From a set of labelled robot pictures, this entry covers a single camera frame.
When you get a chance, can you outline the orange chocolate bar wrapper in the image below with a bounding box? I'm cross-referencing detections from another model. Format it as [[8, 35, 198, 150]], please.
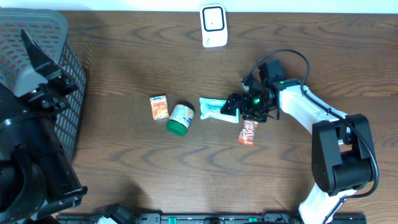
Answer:
[[238, 120, 258, 146]]

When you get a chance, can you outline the orange Kleenex tissue pack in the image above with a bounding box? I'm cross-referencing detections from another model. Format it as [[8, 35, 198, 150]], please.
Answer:
[[150, 95, 169, 121]]

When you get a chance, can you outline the black right camera cable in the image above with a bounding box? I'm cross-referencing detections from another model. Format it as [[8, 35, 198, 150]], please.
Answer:
[[242, 49, 380, 200]]

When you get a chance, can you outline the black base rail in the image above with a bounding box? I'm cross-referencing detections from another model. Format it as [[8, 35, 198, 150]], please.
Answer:
[[55, 203, 368, 224]]

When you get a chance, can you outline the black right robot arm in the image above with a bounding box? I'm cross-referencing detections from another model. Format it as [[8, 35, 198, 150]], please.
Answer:
[[221, 78, 379, 223]]

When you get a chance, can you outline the green cap bottle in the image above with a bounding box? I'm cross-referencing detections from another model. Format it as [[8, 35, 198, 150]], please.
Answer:
[[166, 104, 194, 136]]

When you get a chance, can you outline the green tissue pack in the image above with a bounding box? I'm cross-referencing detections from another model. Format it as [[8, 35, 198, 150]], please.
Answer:
[[200, 97, 239, 123]]

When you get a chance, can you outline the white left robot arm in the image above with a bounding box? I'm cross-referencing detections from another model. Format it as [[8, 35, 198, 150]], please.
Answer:
[[1, 30, 88, 223]]

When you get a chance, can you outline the grey plastic mesh basket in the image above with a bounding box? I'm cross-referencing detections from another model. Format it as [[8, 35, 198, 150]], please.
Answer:
[[1, 8, 87, 160]]

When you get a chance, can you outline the white barcode scanner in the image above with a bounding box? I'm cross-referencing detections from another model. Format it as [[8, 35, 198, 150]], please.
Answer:
[[200, 4, 228, 48]]

